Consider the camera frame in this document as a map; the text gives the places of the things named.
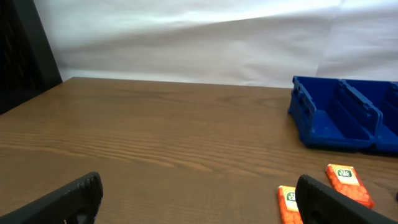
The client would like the blue tray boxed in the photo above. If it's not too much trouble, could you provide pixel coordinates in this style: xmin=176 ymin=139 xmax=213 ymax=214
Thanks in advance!
xmin=287 ymin=75 xmax=398 ymax=155

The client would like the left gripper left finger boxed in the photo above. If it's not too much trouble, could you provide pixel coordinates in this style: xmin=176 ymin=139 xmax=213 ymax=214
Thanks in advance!
xmin=0 ymin=171 xmax=104 ymax=224

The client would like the orange candy box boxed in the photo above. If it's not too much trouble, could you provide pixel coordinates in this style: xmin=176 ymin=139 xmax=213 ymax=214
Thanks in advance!
xmin=277 ymin=185 xmax=304 ymax=224
xmin=325 ymin=164 xmax=376 ymax=210

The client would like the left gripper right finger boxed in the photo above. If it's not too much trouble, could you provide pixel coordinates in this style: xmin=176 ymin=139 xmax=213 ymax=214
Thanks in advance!
xmin=294 ymin=174 xmax=398 ymax=224

